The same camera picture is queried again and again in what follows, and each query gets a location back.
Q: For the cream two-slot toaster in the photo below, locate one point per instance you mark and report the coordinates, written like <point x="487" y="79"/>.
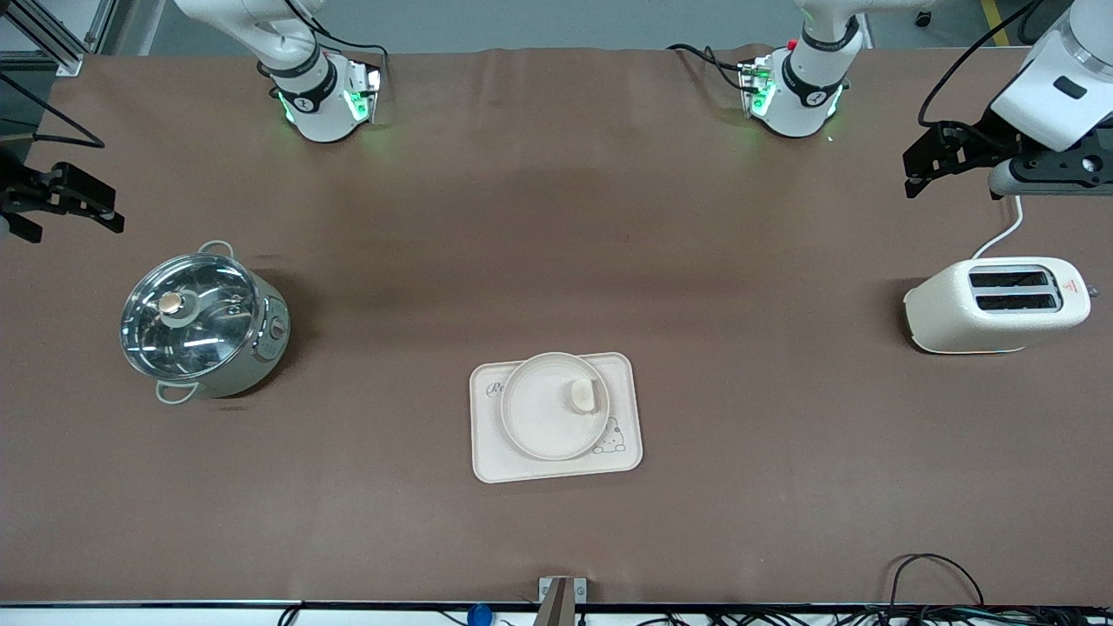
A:
<point x="948" y="317"/>

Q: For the cream rabbit print tray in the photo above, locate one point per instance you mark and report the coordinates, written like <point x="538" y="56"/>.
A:
<point x="487" y="452"/>

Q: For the aluminium frame profile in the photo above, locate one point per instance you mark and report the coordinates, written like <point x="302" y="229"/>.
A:
<point x="52" y="35"/>

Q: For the blue round knob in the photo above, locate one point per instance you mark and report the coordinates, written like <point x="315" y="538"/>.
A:
<point x="479" y="616"/>

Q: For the white steamed bun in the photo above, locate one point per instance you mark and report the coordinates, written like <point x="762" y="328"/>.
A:
<point x="584" y="397"/>

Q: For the round cream plate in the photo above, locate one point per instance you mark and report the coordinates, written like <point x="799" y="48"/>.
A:
<point x="543" y="409"/>

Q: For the black caster wheel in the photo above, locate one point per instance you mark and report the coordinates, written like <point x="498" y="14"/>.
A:
<point x="923" y="17"/>

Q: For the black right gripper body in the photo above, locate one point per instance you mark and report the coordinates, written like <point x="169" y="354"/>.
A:
<point x="19" y="193"/>

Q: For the glass pot lid with knob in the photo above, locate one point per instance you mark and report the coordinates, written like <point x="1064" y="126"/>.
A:
<point x="187" y="317"/>

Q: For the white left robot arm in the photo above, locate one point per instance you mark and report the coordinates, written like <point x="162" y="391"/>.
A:
<point x="1056" y="78"/>

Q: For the metal bracket with brown post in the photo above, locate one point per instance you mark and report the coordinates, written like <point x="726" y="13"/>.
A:
<point x="561" y="600"/>

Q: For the brown table cover mat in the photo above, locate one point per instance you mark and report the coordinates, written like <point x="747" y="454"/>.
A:
<point x="696" y="261"/>

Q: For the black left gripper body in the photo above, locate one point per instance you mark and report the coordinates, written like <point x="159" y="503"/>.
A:
<point x="981" y="139"/>

